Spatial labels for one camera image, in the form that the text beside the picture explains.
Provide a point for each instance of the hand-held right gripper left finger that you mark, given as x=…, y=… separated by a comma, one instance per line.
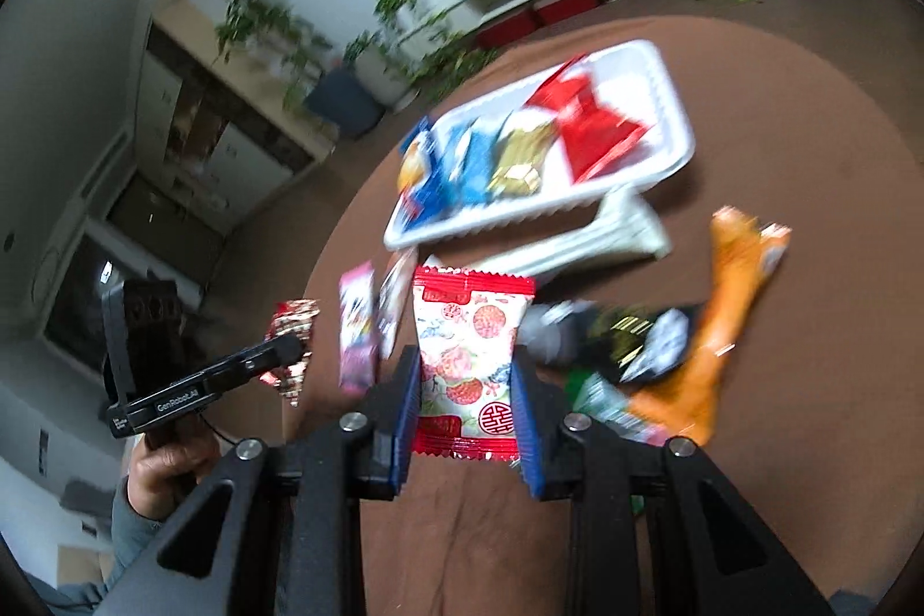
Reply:
x=404, y=421

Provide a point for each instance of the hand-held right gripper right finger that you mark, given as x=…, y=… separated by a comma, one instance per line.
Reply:
x=530, y=428

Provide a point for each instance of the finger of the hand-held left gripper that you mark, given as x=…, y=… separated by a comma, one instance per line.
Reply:
x=267, y=352

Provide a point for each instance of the red patterned candy wrapper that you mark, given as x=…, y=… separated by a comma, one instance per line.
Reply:
x=292, y=320

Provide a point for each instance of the green candy packet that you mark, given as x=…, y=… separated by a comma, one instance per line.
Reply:
x=599, y=399

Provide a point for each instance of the red and white snack packet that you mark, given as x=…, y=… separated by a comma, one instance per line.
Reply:
x=469, y=356

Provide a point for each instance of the pink cartoon snack packet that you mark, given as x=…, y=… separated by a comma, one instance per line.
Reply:
x=357, y=334

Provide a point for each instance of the small white snack packet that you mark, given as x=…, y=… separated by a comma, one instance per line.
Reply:
x=395, y=298

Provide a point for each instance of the black snack packet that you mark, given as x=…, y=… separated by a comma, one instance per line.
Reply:
x=635, y=334

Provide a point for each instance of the long white snack packet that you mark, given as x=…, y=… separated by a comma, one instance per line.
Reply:
x=613, y=241

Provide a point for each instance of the blue chip packet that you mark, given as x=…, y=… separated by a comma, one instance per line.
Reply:
x=426, y=190

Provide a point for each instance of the orange snack packet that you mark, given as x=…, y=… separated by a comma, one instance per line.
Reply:
x=729, y=298

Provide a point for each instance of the light blue snack packet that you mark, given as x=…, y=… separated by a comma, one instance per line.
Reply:
x=469, y=161

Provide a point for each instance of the gold snack packet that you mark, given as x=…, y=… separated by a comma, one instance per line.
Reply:
x=520, y=154

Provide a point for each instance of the white rectangular tray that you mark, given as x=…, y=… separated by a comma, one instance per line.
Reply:
x=650, y=82

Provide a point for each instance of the person's left forearm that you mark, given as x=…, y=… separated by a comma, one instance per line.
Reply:
x=108, y=558

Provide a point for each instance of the person's left hand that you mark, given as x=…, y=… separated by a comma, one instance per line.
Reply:
x=170, y=468

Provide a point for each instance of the leafy tree in grey-blue pot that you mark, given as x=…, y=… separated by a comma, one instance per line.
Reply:
x=343, y=100

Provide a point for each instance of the small plant in pale pot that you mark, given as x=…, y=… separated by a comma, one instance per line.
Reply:
x=390, y=75

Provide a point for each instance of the trailing pothos plant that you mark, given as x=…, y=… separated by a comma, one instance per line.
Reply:
x=433, y=53

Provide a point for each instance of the red storage box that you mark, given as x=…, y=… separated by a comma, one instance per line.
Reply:
x=567, y=6
x=505, y=30

